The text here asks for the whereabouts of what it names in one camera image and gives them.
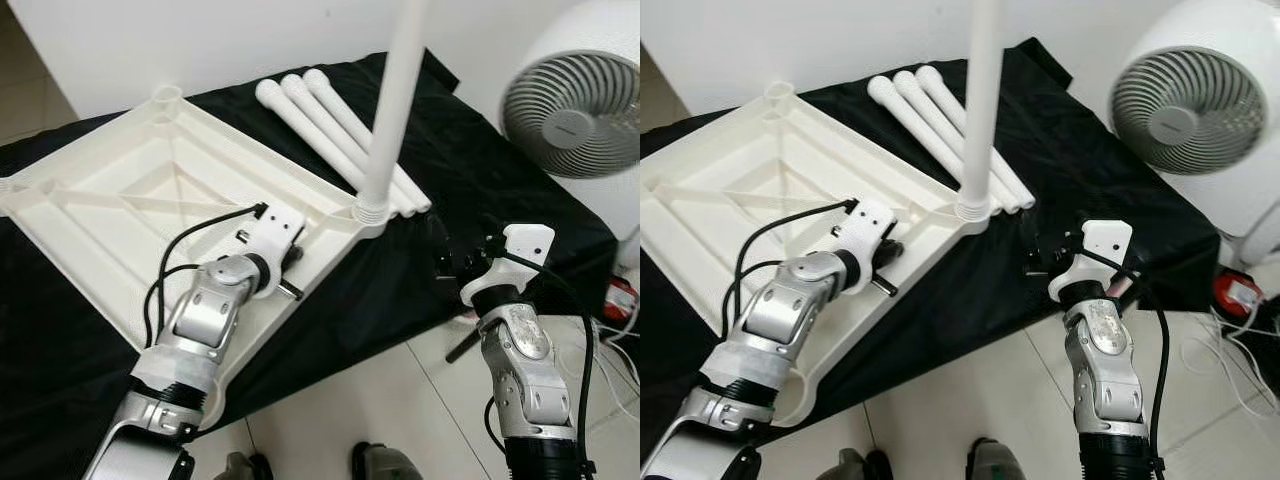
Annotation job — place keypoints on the black table cloth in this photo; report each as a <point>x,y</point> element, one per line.
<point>470,190</point>
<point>1080,170</point>

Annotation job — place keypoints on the grey robot right foot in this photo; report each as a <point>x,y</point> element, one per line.
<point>1000,465</point>
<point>385,465</point>

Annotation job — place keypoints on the white floor fan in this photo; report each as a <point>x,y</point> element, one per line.
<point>1185,120</point>
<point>570,120</point>

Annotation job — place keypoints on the red object on floor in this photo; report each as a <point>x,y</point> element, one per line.
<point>1238,295</point>
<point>622,298</point>

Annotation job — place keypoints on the grey robot foot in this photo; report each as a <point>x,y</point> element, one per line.
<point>385,465</point>
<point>1000,465</point>
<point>850,467</point>
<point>240,468</point>

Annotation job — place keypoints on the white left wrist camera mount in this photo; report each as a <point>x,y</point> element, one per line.
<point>275,230</point>
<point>868,225</point>

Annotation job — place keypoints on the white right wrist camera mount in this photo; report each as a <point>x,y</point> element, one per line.
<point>525,245</point>
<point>1105,240</point>

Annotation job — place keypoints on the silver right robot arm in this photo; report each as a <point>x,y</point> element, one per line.
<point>520,350</point>
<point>1105,350</point>

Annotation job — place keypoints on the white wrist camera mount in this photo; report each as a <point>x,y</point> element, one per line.
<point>275,230</point>
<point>525,245</point>
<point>868,225</point>
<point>1105,240</point>

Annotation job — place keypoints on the white plastic table top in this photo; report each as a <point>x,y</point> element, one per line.
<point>120,200</point>
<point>740,200</point>

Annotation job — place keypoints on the white plastic table leg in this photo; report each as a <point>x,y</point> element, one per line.
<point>330,122</point>
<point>395,100</point>
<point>915,125</point>
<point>982,100</point>
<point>950,98</point>
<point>935,112</point>
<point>310,131</point>
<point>345,110</point>

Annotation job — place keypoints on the grey robot left foot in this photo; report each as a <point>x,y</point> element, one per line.
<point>240,468</point>
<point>850,467</point>

